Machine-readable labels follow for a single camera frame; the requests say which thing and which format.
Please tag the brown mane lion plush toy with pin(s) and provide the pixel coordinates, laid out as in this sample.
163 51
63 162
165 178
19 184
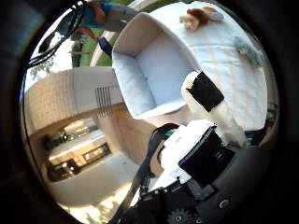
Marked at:
194 18

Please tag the dark slanted stand pole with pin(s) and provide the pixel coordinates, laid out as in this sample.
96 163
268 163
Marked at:
141 174

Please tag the white striped table cloth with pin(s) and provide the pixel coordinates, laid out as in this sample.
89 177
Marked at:
227 74

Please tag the grey-blue plush toy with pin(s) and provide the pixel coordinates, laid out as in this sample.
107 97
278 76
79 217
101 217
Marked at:
250 53

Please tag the person in teal shirt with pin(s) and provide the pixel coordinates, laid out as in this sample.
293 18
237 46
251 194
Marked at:
109 14

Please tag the wall vent grille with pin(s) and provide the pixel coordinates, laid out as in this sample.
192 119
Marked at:
103 101

